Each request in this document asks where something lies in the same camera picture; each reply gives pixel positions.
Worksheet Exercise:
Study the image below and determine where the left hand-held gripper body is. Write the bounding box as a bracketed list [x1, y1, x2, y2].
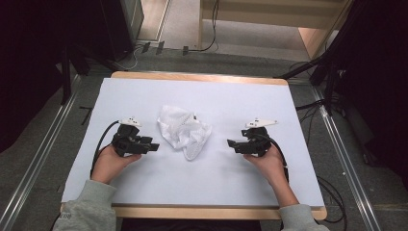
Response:
[111, 116, 150, 158]

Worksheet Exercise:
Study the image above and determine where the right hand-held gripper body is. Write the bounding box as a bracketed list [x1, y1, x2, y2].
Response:
[240, 117, 279, 158]

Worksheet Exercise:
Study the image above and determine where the white mesh cloth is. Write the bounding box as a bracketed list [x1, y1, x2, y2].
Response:
[156, 104, 213, 162]

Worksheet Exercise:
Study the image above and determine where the person's right hand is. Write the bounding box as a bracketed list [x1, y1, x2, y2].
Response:
[242, 144, 288, 189]

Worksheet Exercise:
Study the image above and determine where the person's left hand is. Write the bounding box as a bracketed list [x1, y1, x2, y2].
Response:
[90, 143, 142, 186]

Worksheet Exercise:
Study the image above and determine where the white table mat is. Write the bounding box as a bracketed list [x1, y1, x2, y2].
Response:
[61, 77, 325, 208]

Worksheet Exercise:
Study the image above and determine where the wooden table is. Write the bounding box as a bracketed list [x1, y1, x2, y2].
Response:
[60, 70, 328, 221]

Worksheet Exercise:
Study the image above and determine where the black metal stand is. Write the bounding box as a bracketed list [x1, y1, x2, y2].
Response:
[273, 52, 343, 117]
[59, 43, 92, 106]

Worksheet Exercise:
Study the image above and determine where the dark cabinet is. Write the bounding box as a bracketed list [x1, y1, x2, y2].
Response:
[97, 0, 145, 63]

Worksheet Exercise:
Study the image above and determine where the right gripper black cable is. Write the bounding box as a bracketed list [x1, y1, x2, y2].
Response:
[256, 132, 291, 185]

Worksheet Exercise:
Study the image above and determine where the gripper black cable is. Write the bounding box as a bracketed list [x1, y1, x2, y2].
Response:
[256, 132, 291, 185]
[89, 119, 121, 178]

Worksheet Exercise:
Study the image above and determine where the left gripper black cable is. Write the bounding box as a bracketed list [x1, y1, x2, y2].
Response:
[89, 119, 121, 178]

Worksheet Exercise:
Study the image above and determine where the black floor cable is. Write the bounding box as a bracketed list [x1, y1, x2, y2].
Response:
[293, 98, 326, 146]
[316, 175, 348, 225]

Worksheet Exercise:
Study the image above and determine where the white floor cable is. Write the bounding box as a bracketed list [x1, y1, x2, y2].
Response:
[116, 43, 143, 71]

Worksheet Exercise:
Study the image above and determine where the metal floor rail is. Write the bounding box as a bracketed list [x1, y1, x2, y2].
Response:
[0, 74, 82, 231]
[310, 86, 383, 231]

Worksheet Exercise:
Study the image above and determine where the black hanging cable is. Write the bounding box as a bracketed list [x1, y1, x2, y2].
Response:
[187, 0, 221, 53]

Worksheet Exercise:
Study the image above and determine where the light wooden furniture frame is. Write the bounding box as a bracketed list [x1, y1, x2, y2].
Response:
[197, 0, 354, 61]

